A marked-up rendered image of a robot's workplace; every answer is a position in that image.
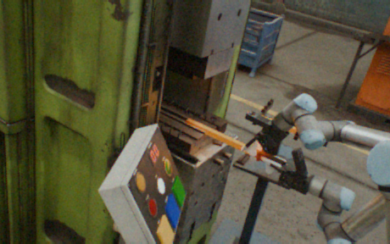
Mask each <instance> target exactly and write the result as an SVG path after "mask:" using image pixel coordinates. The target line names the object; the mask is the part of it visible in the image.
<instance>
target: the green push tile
mask: <svg viewBox="0 0 390 244"><path fill-rule="evenodd" d="M171 190H172V191H173V192H174V196H175V198H176V201H177V202H178V204H179V205H180V208H181V207H182V203H183V201H184V198H185V190H184V188H183V186H182V183H181V181H180V178H179V176H176V177H175V180H174V185H173V186H172V188H171Z"/></svg>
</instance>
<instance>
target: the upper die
mask: <svg viewBox="0 0 390 244"><path fill-rule="evenodd" d="M233 51H234V47H231V48H229V49H226V50H224V51H221V52H219V53H215V54H210V55H209V56H207V57H204V58H199V57H197V56H195V55H191V54H190V53H185V52H183V51H182V50H180V49H176V48H174V47H171V46H169V55H168V60H167V64H168V65H169V66H173V67H174V68H177V69H180V70H182V71H184V72H187V73H188V74H191V75H195V76H196V77H198V78H201V79H203V80H205V79H207V78H209V77H212V76H213V75H217V74H219V73H220V72H224V71H225V70H227V69H229V68H230V65H231V60H232V54H233Z"/></svg>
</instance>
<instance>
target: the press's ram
mask: <svg viewBox="0 0 390 244"><path fill-rule="evenodd" d="M249 4H250V0H176V3H175V11H174V20H173V25H172V29H171V38H170V46H171V47H174V48H176V49H180V50H182V51H183V52H185V53H190V54H191V55H195V56H197V57H199V58H204V57H207V56H209V55H210V54H215V53H219V52H221V51H224V50H226V49H229V48H231V47H236V46H238V45H240V44H241V38H242V34H243V28H244V25H245V22H246V18H247V13H248V8H249Z"/></svg>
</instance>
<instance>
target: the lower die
mask: <svg viewBox="0 0 390 244"><path fill-rule="evenodd" d="M160 106H162V107H163V108H167V109H169V111H173V112H174V113H176V114H179V115H180V116H183V117H185V118H187V119H193V120H195V121H197V122H198V123H200V124H202V125H206V126H207V127H210V128H212V129H213V130H215V128H216V126H214V125H210V124H209V123H208V122H207V121H203V120H201V119H199V118H197V117H195V116H192V115H190V114H188V113H185V112H184V111H181V110H180V109H177V108H174V107H173V106H171V105H169V104H168V103H162V101H161V104H160ZM164 121H166V123H167V125H166V127H165V123H164V124H163V122H164ZM162 124H163V127H162V132H161V134H162V136H163V138H164V140H165V141H168V138H169V130H170V127H171V126H174V127H175V130H174V127H173V128H172V129H171V133H170V139H169V141H170V143H171V144H172V145H174V146H176V143H177V136H178V133H179V132H180V130H184V135H182V132H181V133H180V137H179V141H178V147H179V148H180V149H182V150H184V151H185V152H188V153H190V154H194V153H196V152H198V151H199V150H200V149H202V148H203V147H206V146H207V145H208V144H209V143H211V142H212V141H213V140H214V138H213V137H212V136H207V135H205V133H206V132H205V131H204V130H200V129H199V128H198V127H194V126H193V125H189V124H188V123H187V122H185V121H182V120H181V119H178V118H176V117H174V116H171V115H170V114H167V113H166V112H164V111H160V113H159V122H158V127H159V129H160V126H161V125H162ZM200 147H201V148H200ZM199 148H200V149H199Z"/></svg>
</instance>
